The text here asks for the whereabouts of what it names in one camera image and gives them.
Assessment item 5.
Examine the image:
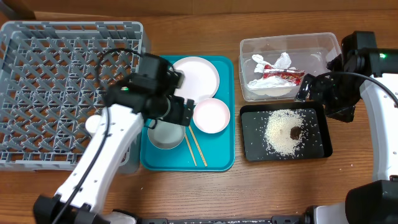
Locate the red snack wrapper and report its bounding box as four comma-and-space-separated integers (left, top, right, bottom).
262, 65, 305, 86

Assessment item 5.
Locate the grey bowl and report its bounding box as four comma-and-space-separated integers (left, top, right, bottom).
147, 120, 185, 150

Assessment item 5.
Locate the brown food scrap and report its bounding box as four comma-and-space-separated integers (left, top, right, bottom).
290, 126, 302, 140

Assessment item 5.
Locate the white tissue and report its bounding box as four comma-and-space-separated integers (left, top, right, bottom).
248, 52, 297, 90

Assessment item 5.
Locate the small pink-white bowl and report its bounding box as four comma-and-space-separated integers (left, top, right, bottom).
193, 98, 231, 134

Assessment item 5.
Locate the pile of white rice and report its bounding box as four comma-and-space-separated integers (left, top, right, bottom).
245, 108, 324, 157

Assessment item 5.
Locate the white cup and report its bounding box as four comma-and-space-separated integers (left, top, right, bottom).
85, 114, 101, 137

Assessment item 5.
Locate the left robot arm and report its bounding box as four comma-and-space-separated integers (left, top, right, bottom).
33, 53, 194, 223

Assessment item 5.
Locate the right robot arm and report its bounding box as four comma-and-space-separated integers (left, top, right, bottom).
295, 31, 397, 223

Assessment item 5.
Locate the clear plastic waste bin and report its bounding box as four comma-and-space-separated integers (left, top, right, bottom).
239, 32, 341, 102

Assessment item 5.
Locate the large white plate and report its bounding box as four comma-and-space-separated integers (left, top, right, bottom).
174, 57, 220, 104

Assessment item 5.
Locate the right wooden chopstick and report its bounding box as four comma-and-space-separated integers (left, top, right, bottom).
188, 125, 208, 167

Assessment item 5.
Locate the wooden chopstick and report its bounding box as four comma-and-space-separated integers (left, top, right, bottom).
184, 133, 197, 167
188, 125, 208, 167

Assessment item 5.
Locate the black rectangular tray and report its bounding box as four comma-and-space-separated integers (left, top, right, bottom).
240, 102, 333, 161

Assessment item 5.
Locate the teal serving tray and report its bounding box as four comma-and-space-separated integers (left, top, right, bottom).
140, 55, 235, 172

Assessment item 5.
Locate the left wooden chopstick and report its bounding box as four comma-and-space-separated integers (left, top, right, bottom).
184, 133, 197, 167

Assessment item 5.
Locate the grey plastic dish rack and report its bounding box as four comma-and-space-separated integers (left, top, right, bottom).
1, 21, 151, 171

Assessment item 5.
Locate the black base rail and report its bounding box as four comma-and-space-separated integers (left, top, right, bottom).
102, 210, 312, 224

